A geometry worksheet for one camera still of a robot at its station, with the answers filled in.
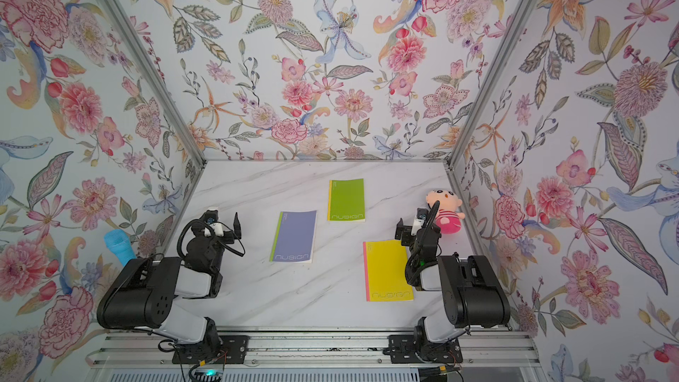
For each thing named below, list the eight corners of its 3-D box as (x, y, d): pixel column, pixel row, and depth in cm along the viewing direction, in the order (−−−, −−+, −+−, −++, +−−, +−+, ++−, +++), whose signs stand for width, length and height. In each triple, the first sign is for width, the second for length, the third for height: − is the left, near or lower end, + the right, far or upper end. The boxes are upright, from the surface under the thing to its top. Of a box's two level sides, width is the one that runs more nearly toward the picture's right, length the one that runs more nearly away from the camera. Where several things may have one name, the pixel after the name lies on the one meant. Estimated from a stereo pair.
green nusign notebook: (326, 221, 104) (326, 218, 102) (328, 182, 117) (328, 178, 115) (366, 221, 104) (367, 218, 102) (363, 182, 117) (364, 179, 115)
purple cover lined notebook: (271, 263, 93) (269, 260, 91) (279, 213, 106) (278, 209, 105) (314, 263, 93) (313, 260, 91) (317, 213, 107) (316, 210, 105)
